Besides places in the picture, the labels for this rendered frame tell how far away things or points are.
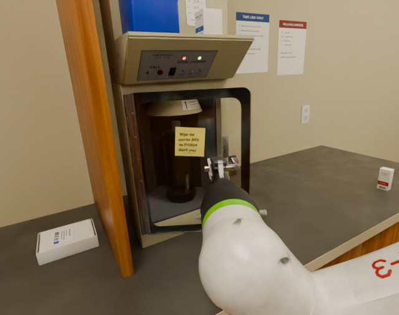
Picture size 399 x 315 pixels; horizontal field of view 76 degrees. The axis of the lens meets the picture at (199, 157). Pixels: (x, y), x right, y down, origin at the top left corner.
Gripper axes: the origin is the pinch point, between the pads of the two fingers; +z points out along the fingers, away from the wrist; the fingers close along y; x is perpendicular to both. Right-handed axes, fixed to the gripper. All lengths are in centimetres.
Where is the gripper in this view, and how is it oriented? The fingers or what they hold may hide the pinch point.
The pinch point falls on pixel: (214, 167)
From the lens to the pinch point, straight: 64.3
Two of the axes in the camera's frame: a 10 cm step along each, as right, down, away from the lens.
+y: -0.5, -9.5, -3.0
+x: -10.0, 0.6, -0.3
